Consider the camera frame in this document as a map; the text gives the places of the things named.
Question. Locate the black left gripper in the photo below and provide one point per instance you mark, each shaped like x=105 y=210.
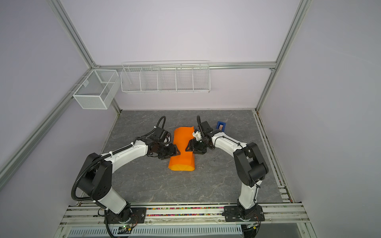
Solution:
x=172 y=151

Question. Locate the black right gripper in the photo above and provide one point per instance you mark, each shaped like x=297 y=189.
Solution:
x=192 y=143

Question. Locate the orange wrapping paper sheet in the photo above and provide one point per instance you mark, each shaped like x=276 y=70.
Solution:
x=184 y=161

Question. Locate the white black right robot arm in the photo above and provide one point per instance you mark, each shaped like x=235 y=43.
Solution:
x=250 y=164

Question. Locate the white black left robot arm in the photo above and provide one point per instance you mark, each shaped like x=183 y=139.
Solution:
x=94 y=181

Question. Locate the blue tape dispenser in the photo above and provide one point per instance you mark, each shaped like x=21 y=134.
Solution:
x=221 y=126

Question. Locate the white mesh side basket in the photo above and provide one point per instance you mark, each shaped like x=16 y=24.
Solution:
x=98 y=89

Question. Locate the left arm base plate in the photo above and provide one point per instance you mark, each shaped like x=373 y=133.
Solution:
x=134 y=215

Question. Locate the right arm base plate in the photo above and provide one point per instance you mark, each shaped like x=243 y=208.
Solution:
x=236 y=213

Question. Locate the white wire wall shelf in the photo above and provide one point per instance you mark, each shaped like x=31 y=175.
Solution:
x=165 y=76

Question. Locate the white vented cable duct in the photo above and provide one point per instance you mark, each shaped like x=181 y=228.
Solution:
x=156 y=231

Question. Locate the aluminium front rail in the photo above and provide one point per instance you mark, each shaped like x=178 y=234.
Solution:
x=188 y=214

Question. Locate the aluminium corner frame post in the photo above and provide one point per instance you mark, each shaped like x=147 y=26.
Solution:
x=66 y=23

